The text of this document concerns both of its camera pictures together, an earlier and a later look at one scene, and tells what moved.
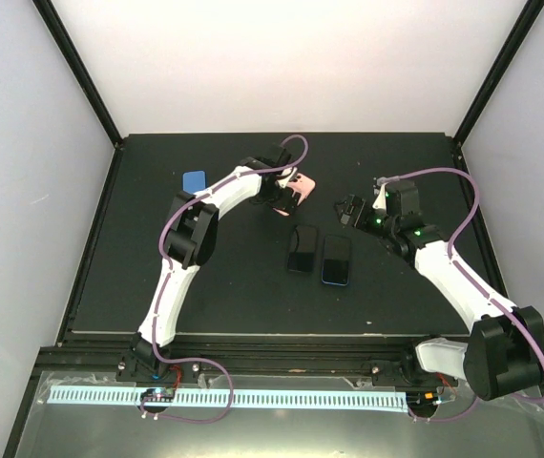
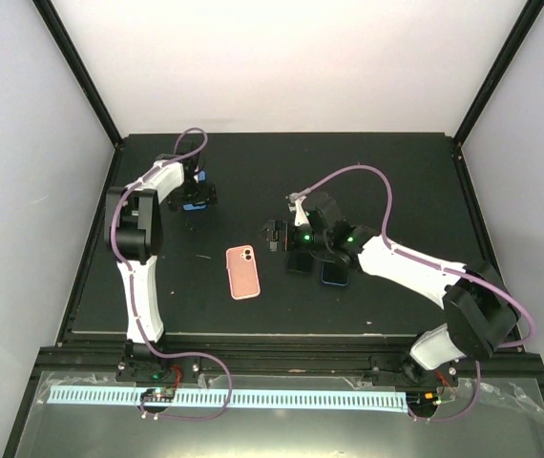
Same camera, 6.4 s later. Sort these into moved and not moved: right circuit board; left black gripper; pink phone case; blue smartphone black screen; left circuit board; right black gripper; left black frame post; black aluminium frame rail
Moved: left black gripper; pink phone case; right black gripper
Not moved: left circuit board; black aluminium frame rail; left black frame post; right circuit board; blue smartphone black screen
